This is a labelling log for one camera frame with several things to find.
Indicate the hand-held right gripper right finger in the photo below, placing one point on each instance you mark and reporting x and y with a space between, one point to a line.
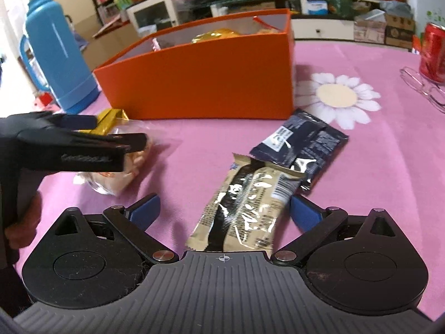
307 213

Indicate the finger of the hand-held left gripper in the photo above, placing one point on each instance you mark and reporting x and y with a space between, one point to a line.
81 122
132 141

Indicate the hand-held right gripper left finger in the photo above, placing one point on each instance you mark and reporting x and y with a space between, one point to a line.
146 210

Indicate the clear bag of pastries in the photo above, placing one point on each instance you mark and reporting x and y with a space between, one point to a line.
114 181

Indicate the beige snack packet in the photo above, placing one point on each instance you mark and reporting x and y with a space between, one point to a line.
240 208

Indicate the orange cardboard box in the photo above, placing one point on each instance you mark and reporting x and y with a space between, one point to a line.
208 83

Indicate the clear red-striped pastry bag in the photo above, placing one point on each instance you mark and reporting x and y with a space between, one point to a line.
269 29

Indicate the person's left hand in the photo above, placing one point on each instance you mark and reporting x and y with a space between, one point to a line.
22 228

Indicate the gold foil snack packet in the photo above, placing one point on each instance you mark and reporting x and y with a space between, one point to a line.
113 118

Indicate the small red object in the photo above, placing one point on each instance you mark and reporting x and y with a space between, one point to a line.
45 98

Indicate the dark navy snack packet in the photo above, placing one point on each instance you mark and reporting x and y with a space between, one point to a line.
306 139

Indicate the blue thermos jug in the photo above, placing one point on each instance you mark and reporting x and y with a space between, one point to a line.
59 52

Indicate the pink daisy tablecloth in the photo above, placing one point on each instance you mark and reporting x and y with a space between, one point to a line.
382 181

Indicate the brown cardboard boxes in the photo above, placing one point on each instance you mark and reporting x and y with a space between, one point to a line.
114 40

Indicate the white glass-door cabinet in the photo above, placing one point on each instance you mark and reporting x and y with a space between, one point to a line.
153 14

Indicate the cream tv stand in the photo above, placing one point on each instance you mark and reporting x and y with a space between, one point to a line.
323 29

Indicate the printed cardboard carton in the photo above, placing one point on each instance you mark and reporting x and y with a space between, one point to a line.
370 31
399 29

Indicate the red drink can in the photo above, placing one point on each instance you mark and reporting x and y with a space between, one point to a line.
433 52

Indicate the blue and white tissue box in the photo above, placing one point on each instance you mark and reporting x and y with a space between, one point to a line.
314 5

